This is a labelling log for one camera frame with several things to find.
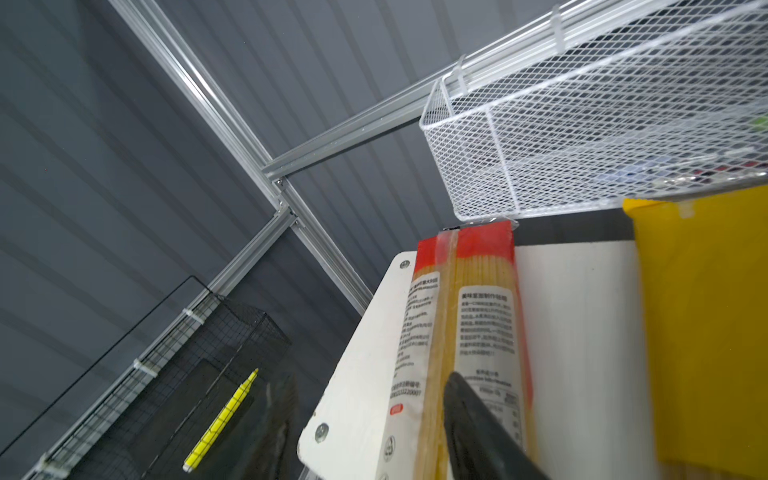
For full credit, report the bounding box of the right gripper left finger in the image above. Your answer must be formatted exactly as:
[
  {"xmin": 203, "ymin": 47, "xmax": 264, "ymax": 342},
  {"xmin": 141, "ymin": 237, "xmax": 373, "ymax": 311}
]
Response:
[{"xmin": 197, "ymin": 374, "xmax": 298, "ymax": 479}]

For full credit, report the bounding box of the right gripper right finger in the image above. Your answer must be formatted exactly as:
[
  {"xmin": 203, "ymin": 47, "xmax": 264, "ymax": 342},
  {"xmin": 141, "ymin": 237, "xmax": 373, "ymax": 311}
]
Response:
[{"xmin": 443, "ymin": 372, "xmax": 547, "ymax": 480}]

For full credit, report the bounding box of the red-ended spaghetti bag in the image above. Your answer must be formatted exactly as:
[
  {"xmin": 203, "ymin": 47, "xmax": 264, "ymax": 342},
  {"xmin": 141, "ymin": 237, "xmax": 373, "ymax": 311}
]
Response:
[{"xmin": 375, "ymin": 220, "xmax": 538, "ymax": 479}]

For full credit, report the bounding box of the yellow Pastatime spaghetti bag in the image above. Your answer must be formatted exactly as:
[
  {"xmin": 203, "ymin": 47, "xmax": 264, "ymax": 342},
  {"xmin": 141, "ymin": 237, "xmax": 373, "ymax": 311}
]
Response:
[{"xmin": 623, "ymin": 186, "xmax": 767, "ymax": 479}]

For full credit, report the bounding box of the white two-tier shelf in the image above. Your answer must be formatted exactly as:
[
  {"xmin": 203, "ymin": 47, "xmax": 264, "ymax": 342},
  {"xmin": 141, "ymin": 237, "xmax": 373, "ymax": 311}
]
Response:
[{"xmin": 297, "ymin": 241, "xmax": 660, "ymax": 479}]

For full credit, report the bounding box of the yellow green marker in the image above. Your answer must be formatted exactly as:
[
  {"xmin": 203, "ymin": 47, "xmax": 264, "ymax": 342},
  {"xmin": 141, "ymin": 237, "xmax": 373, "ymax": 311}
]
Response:
[{"xmin": 182, "ymin": 368, "xmax": 259, "ymax": 473}]

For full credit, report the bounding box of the black wire basket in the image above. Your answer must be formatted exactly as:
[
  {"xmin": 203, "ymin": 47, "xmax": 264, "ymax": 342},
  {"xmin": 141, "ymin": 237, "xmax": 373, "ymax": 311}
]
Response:
[{"xmin": 1, "ymin": 276, "xmax": 292, "ymax": 479}]

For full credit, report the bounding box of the white wire mesh basket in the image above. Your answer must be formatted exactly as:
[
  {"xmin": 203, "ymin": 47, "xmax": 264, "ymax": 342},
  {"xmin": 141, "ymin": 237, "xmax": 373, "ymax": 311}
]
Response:
[{"xmin": 419, "ymin": 1, "xmax": 767, "ymax": 222}]

